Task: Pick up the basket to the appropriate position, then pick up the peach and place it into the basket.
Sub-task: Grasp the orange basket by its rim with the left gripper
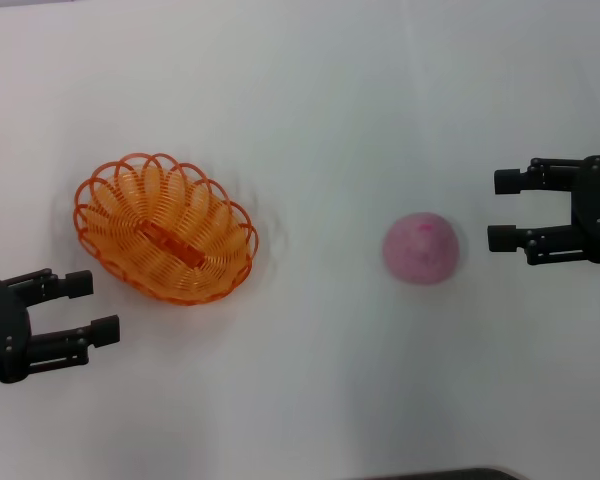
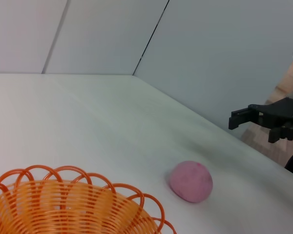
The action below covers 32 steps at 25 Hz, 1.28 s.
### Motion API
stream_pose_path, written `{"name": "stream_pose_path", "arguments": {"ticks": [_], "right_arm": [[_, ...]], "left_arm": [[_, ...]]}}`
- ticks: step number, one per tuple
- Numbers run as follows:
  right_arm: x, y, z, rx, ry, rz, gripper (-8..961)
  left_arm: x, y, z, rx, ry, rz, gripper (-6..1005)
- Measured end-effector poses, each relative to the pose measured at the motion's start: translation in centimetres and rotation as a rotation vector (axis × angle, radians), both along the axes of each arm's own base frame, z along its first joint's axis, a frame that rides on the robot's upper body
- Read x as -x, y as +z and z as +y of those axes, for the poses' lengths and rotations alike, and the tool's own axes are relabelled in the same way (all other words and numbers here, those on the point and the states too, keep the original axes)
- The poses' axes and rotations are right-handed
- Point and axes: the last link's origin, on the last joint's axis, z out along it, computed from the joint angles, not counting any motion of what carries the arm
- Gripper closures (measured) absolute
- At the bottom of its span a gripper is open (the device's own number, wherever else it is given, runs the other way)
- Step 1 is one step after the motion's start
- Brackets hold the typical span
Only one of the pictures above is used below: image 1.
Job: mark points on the pink peach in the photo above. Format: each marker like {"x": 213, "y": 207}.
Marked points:
{"x": 420, "y": 250}

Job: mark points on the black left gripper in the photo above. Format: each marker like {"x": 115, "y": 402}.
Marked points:
{"x": 5, "y": 330}

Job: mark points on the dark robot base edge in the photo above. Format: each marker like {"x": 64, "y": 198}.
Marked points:
{"x": 445, "y": 475}

